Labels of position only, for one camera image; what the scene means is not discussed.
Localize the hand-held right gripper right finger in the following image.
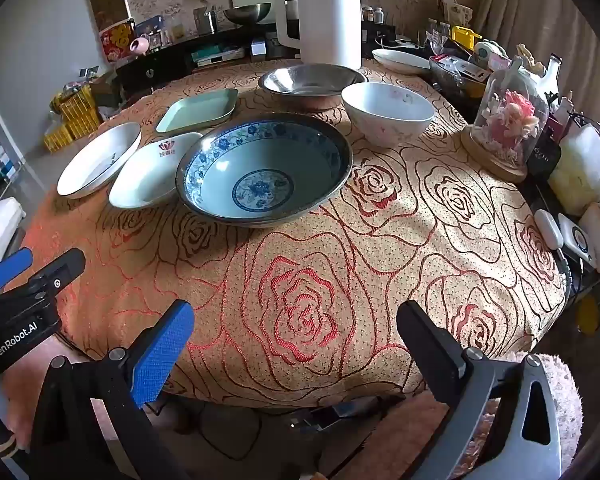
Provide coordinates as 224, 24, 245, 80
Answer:
396, 301, 563, 480

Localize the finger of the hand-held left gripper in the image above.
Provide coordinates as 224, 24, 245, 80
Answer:
2, 248, 87, 311
0, 248, 34, 292

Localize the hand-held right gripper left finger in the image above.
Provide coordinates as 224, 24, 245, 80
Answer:
30, 300, 196, 480

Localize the white plate with black rim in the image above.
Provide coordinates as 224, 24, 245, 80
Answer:
56, 121, 142, 198

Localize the white plate with red logo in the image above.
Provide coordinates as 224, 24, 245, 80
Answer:
108, 132, 203, 209

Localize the blue patterned bowl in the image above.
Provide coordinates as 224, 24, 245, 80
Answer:
175, 114, 354, 229

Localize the green rectangular plate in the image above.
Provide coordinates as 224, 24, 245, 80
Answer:
156, 88, 239, 135

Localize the white bowl with pink print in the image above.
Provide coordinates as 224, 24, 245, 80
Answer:
341, 82, 437, 148

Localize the large steel bowl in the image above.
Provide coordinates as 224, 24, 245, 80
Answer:
258, 63, 368, 111

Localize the shelf with boxes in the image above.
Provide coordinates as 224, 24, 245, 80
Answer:
0, 131, 20, 187

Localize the yellow crate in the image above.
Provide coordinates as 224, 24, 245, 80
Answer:
59, 86, 100, 125
43, 120, 88, 154

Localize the rose-patterned tablecloth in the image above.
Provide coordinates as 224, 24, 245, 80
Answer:
22, 57, 568, 409

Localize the white oval device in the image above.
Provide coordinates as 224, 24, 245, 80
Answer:
533, 209, 564, 252

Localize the white square device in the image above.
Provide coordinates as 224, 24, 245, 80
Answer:
557, 212, 594, 267

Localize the red and yellow poster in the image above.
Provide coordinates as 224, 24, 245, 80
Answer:
99, 19, 137, 63

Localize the translucent plastic container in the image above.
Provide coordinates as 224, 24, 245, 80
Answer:
549, 124, 600, 214

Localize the glass dome with flowers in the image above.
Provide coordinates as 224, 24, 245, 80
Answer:
461, 57, 551, 183

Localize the blue picture box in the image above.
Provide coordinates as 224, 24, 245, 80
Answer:
135, 16, 164, 42

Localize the plain white plate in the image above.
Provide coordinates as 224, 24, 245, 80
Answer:
371, 48, 433, 77

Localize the white glass bottle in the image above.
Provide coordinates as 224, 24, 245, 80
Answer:
544, 54, 564, 97

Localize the small steel bowl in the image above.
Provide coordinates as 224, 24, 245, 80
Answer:
223, 3, 272, 26

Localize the white electric kettle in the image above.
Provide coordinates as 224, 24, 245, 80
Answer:
272, 0, 366, 70

